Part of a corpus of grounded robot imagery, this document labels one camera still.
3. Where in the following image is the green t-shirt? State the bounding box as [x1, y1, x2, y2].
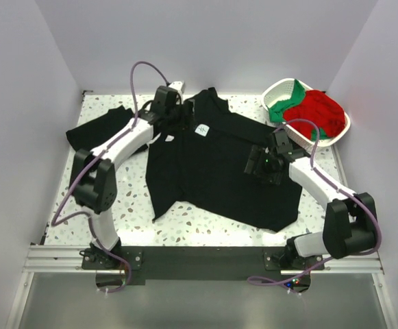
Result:
[269, 80, 320, 138]

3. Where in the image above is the aluminium frame rail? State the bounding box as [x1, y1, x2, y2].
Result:
[23, 245, 384, 274]

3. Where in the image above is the red t-shirt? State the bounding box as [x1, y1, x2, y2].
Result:
[283, 90, 345, 141]

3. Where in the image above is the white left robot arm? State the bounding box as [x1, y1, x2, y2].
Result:
[69, 81, 193, 254]

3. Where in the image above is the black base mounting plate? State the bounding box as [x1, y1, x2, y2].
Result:
[79, 245, 324, 289]

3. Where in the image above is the folded black t-shirt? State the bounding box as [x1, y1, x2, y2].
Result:
[66, 106, 134, 153]

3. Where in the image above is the white plastic laundry basket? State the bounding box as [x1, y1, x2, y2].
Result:
[260, 78, 351, 151]

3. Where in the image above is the black t-shirt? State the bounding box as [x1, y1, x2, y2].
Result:
[66, 106, 134, 153]
[146, 88, 302, 232]

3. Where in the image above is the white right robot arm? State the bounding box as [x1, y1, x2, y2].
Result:
[245, 130, 381, 269]

